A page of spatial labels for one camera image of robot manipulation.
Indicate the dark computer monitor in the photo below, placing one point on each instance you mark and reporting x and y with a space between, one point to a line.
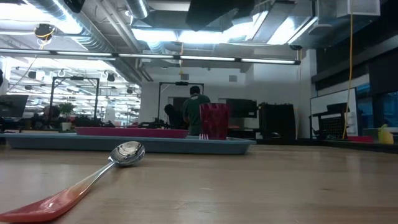
12 105

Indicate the pink plastic plate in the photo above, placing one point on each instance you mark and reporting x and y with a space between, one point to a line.
130 132

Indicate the red faceted plastic cup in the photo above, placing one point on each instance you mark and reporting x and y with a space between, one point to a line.
214 121

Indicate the person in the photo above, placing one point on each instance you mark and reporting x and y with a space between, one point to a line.
174 118
194 115
52 113

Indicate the black rig frame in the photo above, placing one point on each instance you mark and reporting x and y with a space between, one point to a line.
357 144

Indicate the black wall screen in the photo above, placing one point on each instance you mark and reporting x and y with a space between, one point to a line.
242 108

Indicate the long LED light bar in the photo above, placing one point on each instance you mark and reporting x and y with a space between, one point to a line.
146 56

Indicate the black round ceiling device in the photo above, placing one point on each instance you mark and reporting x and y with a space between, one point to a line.
44 31

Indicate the yellow-green bottle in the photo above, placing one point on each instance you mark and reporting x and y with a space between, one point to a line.
385 135

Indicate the black metal frame stand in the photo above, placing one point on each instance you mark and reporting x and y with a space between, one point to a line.
159 102
51 102

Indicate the white ceiling box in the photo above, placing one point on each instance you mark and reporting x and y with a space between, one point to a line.
363 7

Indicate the blue plastic tray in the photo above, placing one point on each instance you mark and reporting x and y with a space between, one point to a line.
155 146

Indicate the black shelf cart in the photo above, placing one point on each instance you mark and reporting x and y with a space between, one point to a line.
332 124

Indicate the black cabinet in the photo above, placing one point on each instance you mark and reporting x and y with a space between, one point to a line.
276 119

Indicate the red box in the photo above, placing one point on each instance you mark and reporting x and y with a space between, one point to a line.
360 139

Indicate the black security camera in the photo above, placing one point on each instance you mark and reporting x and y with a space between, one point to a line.
295 47

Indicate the white whiteboard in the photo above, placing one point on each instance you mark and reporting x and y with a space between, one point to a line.
323 99

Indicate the potted green plant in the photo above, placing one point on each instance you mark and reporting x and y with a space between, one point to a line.
66 110

